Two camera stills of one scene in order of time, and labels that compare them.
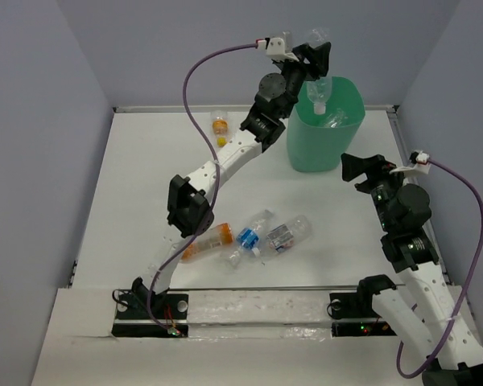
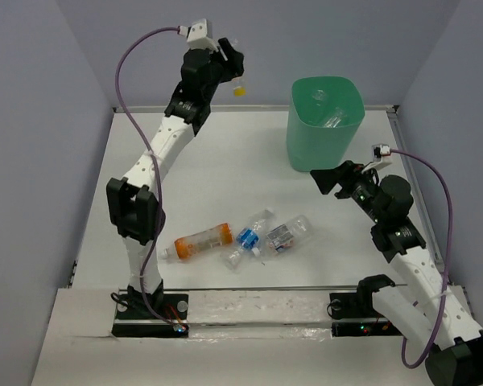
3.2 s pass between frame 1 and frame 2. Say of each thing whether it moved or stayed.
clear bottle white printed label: stayed
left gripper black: moved
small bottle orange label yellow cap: moved
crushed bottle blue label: stayed
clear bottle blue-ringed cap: stayed
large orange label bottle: stayed
